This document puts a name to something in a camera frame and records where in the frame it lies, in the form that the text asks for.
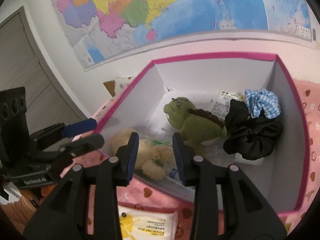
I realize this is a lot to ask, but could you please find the beige plush bear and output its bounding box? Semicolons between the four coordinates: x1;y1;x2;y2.
110;128;174;181

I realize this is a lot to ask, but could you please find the white yellow wet wipes pack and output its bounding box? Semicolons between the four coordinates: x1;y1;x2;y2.
118;206;178;240

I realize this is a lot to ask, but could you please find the black scrunchie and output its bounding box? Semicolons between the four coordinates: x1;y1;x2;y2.
223;99;283;161

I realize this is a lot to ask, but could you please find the clear printed plastic packet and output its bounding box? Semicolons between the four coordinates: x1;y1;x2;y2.
147;127;235;181

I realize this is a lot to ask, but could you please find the green plush dinosaur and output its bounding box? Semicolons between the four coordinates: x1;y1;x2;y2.
163;97;227;155

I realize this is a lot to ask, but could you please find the blue gingham scrunchie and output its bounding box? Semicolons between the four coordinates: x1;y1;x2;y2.
245;88;281;119

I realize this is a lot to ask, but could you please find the cotton swab packet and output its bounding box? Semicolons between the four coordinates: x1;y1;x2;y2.
209;91;246;120

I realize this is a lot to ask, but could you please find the left hand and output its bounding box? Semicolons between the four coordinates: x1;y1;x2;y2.
19;184;56;206

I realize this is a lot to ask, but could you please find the brown wooden headboard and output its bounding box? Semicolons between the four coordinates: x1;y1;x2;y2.
103;80;116;98

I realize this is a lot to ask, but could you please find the grey wooden door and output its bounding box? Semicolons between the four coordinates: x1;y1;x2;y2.
1;8;86;133

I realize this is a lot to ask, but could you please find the pink patterned bed sheet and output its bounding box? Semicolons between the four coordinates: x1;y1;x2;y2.
60;76;320;240

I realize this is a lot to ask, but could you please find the pink cardboard box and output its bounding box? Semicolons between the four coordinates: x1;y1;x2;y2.
93;51;313;218

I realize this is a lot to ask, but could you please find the colourful wall map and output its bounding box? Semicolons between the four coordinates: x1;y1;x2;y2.
50;0;316;70

